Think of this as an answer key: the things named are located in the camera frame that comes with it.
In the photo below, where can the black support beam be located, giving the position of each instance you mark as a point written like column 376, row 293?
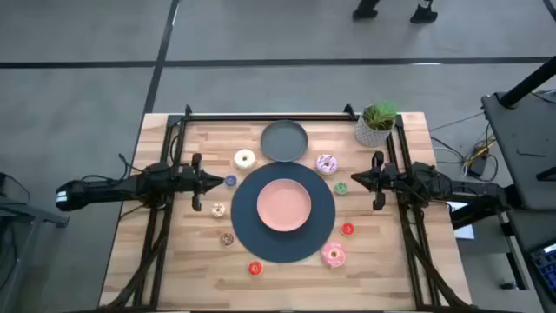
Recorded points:
column 478, row 215

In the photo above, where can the large lilac glazed donut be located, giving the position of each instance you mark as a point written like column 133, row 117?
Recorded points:
column 321, row 165

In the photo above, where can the large pink sprinkled donut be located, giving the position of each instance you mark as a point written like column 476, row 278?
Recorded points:
column 326, row 256

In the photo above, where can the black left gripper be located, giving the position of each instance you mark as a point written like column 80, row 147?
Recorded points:
column 189, row 180

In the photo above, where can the small chocolate sprinkled donut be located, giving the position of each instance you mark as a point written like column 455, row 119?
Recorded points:
column 223, row 240

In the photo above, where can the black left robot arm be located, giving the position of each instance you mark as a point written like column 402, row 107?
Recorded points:
column 108, row 190

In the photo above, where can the small blue donut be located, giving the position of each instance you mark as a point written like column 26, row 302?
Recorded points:
column 227, row 181

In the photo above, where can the large white glazed donut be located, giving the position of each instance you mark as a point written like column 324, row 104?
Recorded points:
column 238, row 159

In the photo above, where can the dark grey round plate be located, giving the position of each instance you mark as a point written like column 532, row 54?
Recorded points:
column 284, row 141

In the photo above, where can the dark blue woven placemat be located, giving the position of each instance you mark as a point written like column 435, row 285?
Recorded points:
column 247, row 235

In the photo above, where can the black aluminium table frame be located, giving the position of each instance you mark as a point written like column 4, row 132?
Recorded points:
column 269, row 117

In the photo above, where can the small red donut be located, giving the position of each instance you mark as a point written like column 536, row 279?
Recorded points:
column 343, row 229
column 251, row 268

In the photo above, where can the pink round plate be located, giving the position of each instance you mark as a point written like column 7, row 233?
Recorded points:
column 284, row 205

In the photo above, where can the plant in white patterned pot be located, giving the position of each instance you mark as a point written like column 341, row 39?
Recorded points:
column 369, row 135

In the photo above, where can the small green donut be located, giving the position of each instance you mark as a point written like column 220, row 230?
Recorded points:
column 337, row 188

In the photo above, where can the dark grey desk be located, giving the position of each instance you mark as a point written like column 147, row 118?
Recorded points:
column 525, row 226

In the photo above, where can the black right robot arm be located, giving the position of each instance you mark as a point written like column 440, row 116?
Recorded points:
column 469, row 190

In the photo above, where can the grey metal desk frame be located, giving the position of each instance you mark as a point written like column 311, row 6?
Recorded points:
column 26, row 213

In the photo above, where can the white paper sheet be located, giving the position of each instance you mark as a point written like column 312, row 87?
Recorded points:
column 465, row 232

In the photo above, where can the grey cart top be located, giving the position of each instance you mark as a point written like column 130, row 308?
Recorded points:
column 521, row 139

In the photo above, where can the black power adapter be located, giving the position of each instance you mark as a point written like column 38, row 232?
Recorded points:
column 480, row 166

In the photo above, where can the black round pole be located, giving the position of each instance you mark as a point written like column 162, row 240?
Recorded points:
column 527, row 82

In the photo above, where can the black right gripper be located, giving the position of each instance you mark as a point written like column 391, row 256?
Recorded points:
column 386, row 178

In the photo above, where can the black computer keyboard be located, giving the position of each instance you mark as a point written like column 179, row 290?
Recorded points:
column 545, row 267

